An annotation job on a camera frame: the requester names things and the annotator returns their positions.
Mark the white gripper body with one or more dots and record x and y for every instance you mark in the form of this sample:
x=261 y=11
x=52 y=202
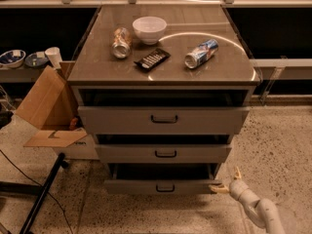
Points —
x=236 y=187

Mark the grey bottom drawer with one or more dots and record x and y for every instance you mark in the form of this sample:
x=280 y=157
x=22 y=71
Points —
x=161 y=179

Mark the grey drawer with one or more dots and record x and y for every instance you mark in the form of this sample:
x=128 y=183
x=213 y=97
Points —
x=130 y=120
x=163 y=153
x=161 y=179

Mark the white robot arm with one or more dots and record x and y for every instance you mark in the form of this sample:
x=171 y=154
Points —
x=262 y=212

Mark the grey drawer cabinet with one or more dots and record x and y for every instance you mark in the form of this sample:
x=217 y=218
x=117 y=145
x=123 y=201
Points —
x=227 y=79

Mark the grey middle drawer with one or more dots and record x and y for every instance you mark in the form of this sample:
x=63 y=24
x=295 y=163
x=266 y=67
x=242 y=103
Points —
x=163 y=153

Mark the grey top drawer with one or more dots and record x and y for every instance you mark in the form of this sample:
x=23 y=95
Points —
x=130 y=120

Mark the blue white soda can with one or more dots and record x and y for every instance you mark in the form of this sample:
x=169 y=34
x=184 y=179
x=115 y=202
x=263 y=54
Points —
x=201 y=53

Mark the black snack bar packet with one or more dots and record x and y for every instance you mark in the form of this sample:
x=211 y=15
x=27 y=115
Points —
x=153 y=59

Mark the white ceramic bowl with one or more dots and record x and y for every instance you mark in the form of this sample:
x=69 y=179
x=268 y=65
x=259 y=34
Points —
x=149 y=30

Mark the black metal stand leg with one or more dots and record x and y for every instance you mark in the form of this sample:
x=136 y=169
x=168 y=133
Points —
x=38 y=190

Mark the open cardboard box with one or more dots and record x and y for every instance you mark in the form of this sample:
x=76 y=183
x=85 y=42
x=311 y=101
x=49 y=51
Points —
x=51 y=108

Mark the white paper cup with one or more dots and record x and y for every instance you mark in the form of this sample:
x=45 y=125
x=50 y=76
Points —
x=54 y=56

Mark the blue patterned bowl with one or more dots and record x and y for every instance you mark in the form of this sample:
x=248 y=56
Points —
x=12 y=59

